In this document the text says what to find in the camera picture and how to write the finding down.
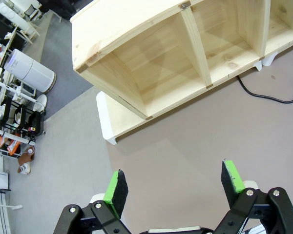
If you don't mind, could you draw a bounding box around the four-compartment wooden shelf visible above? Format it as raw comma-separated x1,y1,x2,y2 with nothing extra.
70,0,293,121

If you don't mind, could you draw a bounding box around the black power cable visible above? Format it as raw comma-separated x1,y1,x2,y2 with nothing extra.
236,74,293,104

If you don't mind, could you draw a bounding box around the tall white air conditioner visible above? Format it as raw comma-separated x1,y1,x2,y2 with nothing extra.
0,2,18,20

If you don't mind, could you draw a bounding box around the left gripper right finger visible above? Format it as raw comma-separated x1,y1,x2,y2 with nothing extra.
213,158,293,234

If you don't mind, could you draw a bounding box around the white cylindrical air purifier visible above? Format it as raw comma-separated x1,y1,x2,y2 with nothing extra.
3,48,57,94

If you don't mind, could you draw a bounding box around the white-legged wooden riser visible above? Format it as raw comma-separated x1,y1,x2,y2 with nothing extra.
96,59,263,146
261,36,293,67

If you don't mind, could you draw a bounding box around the white shoe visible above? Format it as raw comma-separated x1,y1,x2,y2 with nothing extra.
19,162,32,175

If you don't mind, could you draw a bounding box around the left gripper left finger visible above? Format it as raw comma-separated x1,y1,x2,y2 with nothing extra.
52,169,133,234

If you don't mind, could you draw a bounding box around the orange white box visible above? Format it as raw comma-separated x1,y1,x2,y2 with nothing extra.
0,136,22,155

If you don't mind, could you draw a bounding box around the black utility cart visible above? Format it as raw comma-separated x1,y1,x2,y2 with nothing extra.
0,97,46,145

